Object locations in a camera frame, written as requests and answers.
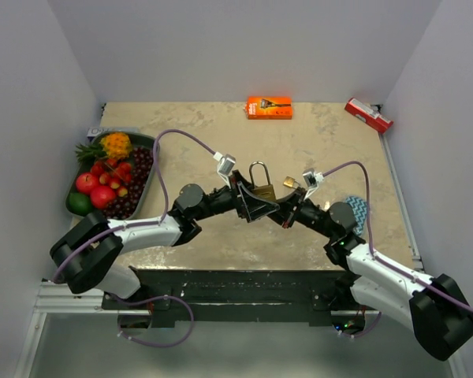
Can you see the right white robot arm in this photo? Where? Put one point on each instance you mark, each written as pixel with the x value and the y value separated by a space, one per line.
pixel 433 308

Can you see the orange razor box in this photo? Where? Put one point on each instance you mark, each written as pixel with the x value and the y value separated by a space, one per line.
pixel 269 108

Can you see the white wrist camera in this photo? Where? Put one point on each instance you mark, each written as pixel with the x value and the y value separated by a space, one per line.
pixel 225 164
pixel 313 180

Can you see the red white box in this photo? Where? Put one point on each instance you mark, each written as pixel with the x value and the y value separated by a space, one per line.
pixel 371 117

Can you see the green lime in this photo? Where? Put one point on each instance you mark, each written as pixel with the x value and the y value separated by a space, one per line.
pixel 79 204

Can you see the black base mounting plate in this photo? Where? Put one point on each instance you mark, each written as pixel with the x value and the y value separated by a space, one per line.
pixel 314 297

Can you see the blue zigzag patterned pouch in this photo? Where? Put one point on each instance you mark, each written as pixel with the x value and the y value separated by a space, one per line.
pixel 362 214

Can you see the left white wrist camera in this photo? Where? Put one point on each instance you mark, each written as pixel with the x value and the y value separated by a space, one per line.
pixel 225 164

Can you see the red apple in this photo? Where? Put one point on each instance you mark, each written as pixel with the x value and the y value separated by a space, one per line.
pixel 101 196
pixel 86 183

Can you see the small brass padlock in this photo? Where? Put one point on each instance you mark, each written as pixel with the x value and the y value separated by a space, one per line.
pixel 291 182

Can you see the small white blue box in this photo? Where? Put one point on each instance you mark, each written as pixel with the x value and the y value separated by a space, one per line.
pixel 94 132

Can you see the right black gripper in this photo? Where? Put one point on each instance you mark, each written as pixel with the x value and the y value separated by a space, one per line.
pixel 286 214

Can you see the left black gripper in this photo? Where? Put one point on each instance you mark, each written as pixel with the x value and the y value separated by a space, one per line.
pixel 249 205

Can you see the dark green fruit tray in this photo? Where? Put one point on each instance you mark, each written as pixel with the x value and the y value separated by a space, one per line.
pixel 91 159

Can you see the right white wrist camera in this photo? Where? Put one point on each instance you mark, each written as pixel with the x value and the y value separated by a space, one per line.
pixel 313 180

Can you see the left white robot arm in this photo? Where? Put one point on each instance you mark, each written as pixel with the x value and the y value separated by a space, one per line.
pixel 86 255

